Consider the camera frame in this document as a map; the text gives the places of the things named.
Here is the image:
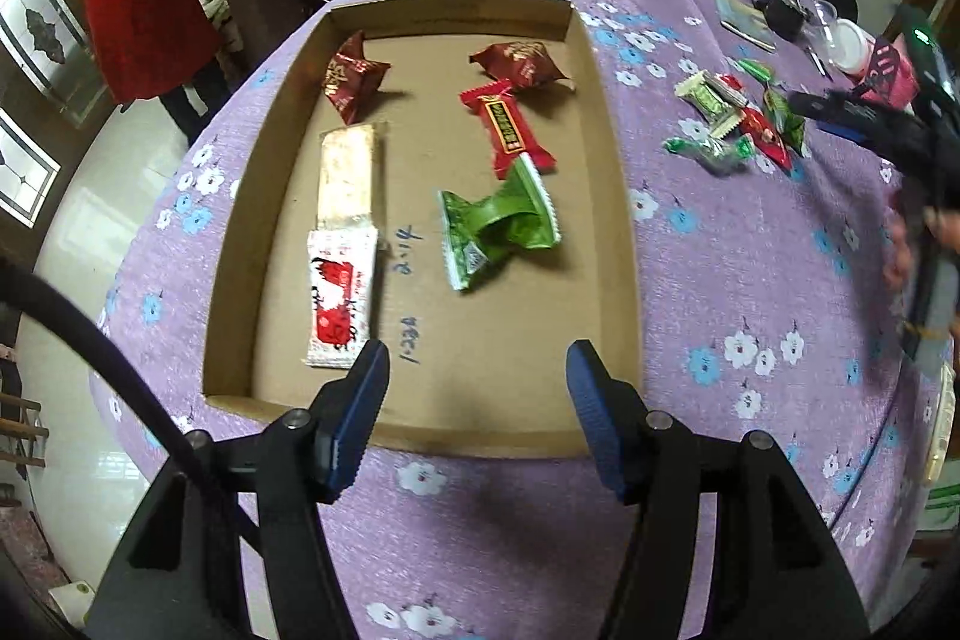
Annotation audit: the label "dark red candy packet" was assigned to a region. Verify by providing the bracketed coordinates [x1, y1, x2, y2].
[322, 29, 392, 125]
[469, 40, 571, 90]

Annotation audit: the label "booklet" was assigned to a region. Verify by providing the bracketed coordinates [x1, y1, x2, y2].
[712, 0, 781, 50]

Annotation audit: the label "green snack packet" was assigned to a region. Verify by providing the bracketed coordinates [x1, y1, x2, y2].
[437, 154, 562, 294]
[761, 89, 811, 157]
[712, 136, 755, 175]

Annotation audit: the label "beige cracker packet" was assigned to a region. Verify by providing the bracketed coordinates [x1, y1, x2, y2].
[319, 122, 391, 229]

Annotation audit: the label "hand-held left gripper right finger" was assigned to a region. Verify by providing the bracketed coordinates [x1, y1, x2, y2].
[565, 338, 876, 640]

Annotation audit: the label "white red-print snack packet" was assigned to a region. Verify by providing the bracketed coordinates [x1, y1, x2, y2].
[304, 227, 380, 369]

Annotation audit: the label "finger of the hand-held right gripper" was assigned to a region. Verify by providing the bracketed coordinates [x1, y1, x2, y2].
[787, 87, 914, 155]

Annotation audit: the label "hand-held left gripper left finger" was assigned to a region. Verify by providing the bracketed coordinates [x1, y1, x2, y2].
[86, 338, 392, 640]

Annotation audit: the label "cardboard tray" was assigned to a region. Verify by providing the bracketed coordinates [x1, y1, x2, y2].
[201, 0, 646, 461]

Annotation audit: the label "wooden stool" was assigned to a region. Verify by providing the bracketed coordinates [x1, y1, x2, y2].
[0, 377, 50, 506]

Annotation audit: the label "person's right hand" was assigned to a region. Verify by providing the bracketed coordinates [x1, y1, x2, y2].
[882, 196, 925, 295]

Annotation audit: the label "pink sleeved bottle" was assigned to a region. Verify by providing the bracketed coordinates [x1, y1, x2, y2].
[855, 36, 920, 112]

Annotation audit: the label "small white green packet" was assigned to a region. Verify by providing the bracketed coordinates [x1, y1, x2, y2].
[673, 71, 747, 120]

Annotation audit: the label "black cable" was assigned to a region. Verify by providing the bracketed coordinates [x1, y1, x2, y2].
[0, 257, 263, 551]

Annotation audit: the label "wooden glass-panel doors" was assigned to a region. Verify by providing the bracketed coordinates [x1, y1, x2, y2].
[0, 0, 113, 229]

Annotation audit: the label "white round lid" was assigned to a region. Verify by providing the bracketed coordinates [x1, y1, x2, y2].
[829, 17, 878, 79]

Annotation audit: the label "red dark-label snack packet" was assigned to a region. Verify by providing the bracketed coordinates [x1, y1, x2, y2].
[459, 81, 557, 180]

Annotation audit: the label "black small device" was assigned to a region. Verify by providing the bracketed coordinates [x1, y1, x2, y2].
[752, 0, 815, 40]

